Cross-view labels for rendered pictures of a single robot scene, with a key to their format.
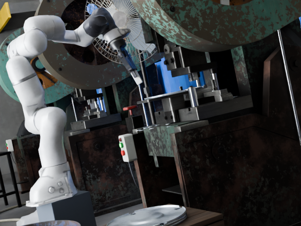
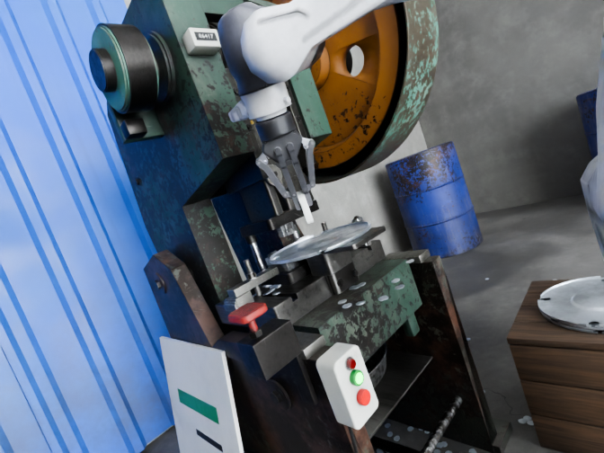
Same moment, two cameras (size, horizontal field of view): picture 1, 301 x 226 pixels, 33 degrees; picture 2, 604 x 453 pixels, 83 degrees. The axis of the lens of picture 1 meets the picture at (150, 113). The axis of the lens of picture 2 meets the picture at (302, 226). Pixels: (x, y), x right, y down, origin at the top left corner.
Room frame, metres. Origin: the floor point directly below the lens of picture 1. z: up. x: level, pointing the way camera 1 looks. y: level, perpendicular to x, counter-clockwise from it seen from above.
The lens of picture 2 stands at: (2.76, 0.74, 0.94)
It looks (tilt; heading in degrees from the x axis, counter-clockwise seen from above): 6 degrees down; 253
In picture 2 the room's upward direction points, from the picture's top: 20 degrees counter-clockwise
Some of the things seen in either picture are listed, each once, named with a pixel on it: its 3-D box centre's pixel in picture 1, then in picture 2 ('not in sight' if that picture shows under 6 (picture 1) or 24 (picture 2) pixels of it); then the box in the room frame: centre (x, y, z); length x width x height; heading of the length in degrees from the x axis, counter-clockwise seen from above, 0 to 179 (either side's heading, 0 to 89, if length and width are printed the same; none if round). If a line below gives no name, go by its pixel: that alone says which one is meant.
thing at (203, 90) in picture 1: (196, 93); (295, 254); (2.52, -0.24, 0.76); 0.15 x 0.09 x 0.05; 24
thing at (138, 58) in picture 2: not in sight; (137, 81); (2.75, -0.16, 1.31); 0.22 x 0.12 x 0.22; 114
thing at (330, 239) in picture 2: (174, 93); (319, 242); (2.47, -0.13, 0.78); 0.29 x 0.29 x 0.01
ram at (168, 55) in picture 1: (178, 38); (269, 161); (2.50, -0.21, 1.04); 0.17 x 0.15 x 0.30; 114
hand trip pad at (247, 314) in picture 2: (131, 113); (253, 326); (2.73, 0.10, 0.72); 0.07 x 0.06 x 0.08; 114
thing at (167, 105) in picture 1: (168, 108); (341, 262); (2.45, -0.09, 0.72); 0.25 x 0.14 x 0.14; 114
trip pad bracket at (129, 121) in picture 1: (136, 132); (279, 370); (2.71, 0.09, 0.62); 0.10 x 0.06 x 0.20; 24
